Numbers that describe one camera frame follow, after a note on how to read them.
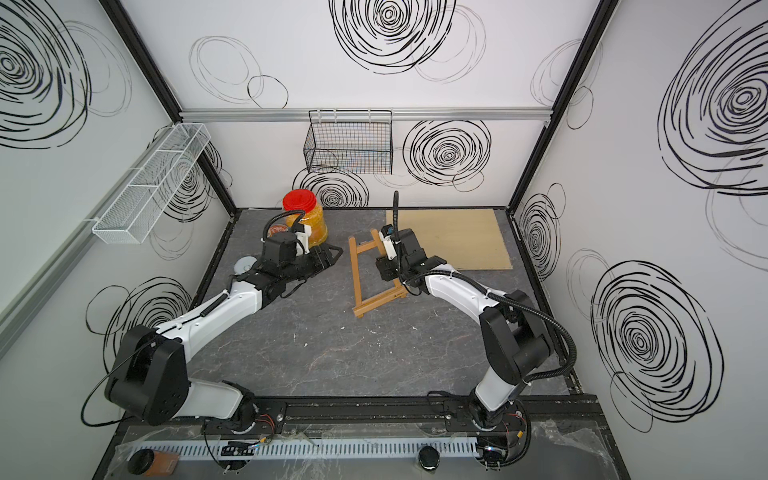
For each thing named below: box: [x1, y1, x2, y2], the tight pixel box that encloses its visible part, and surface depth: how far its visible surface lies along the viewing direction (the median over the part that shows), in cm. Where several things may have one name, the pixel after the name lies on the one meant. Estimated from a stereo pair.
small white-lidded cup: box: [234, 256, 258, 275], surface depth 98 cm
